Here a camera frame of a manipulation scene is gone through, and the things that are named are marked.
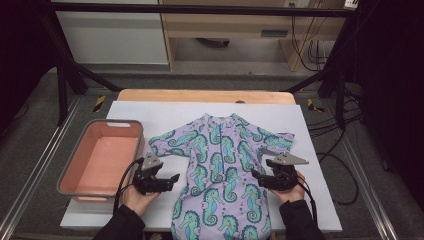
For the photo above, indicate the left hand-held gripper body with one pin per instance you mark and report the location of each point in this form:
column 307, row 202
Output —
column 146, row 181

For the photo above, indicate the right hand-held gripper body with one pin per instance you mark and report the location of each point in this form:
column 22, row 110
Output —
column 283, row 178

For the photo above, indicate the purple seahorse print swimsuit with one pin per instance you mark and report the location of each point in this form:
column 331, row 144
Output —
column 220, row 166

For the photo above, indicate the pink basket with grey rim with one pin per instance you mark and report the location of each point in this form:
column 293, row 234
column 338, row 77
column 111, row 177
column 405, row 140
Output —
column 103, row 163

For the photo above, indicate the person's right hand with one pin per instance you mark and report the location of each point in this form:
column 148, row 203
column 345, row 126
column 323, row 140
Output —
column 293, row 195

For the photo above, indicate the person's left hand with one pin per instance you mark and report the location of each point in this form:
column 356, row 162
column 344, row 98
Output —
column 136, row 201

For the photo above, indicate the light wooden desk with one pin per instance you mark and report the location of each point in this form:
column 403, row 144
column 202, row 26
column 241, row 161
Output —
column 226, row 26

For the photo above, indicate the white cabinet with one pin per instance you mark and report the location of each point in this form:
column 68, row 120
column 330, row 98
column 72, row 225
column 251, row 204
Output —
column 113, row 40

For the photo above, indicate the black curtain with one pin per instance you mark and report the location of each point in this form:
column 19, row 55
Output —
column 20, row 50
column 396, row 83

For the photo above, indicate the white power strip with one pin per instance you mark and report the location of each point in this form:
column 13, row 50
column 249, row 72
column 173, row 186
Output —
column 351, row 3

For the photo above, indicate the aluminium floor rail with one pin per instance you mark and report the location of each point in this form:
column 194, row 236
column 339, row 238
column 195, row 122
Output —
column 366, row 186
column 40, row 160

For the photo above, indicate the black metal frame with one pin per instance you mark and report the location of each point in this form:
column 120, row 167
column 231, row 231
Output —
column 200, row 9

